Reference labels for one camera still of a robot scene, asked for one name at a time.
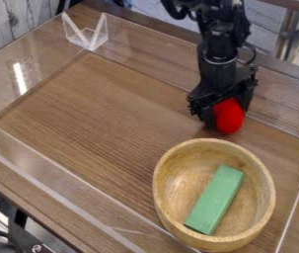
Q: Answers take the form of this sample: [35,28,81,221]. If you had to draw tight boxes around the black table leg bracket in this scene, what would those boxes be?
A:
[9,210,54,253]

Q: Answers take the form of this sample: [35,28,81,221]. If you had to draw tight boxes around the wooden bowl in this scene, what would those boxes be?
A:
[153,138,276,252]

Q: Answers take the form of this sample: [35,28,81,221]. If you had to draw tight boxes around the green rectangular block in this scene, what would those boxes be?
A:
[184,164,245,235]

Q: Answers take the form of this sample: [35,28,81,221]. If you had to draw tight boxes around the clear acrylic corner bracket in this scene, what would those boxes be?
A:
[61,13,109,51]

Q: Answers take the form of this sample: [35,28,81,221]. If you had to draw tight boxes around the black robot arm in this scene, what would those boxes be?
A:
[161,0,257,134]

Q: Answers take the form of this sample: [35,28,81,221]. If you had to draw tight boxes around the red plush fruit green stem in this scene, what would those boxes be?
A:
[214,98,245,134]

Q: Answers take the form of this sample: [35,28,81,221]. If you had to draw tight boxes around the clear acrylic tray walls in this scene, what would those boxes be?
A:
[0,5,299,253]

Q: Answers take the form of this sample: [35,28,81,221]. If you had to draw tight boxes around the metal stand in background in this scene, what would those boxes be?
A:
[261,0,299,61]

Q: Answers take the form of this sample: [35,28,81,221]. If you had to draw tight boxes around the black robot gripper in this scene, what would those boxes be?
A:
[188,43,257,129]

